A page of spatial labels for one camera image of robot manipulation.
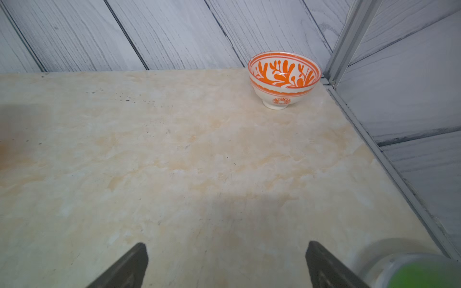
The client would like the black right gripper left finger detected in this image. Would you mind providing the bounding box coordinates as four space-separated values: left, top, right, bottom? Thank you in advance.
88 242 149 288

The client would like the green disc metal stand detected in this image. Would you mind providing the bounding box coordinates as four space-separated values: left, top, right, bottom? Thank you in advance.
351 238 461 288

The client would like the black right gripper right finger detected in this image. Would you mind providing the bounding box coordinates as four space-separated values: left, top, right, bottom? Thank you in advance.
305 241 369 288

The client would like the orange patterned ceramic bowl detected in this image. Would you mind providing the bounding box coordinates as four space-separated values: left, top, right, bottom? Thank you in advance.
247 51 322 110

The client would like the right aluminium frame post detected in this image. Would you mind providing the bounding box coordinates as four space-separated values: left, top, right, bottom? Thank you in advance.
323 0 382 88

